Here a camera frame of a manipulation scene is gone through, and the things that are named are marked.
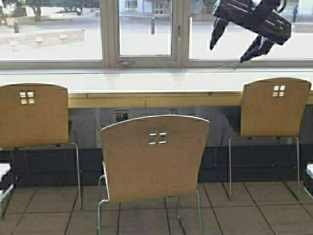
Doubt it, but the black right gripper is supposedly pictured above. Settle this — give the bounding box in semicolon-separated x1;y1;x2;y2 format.
210;0;291;63

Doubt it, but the wooden chair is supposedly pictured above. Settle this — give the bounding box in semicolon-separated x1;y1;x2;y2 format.
221;77;313;201
97;115;211;234
0;83;83;218

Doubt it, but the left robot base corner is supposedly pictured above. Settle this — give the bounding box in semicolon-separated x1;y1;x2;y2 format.
0;162;15;202

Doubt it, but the long wooden window counter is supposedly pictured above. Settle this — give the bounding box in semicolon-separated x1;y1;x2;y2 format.
0;69;313;109

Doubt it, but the white window frame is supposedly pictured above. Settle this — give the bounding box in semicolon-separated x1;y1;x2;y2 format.
0;0;313;70

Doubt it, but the wall power outlet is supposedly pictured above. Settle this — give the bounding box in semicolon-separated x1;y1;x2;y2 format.
114;110;130;122

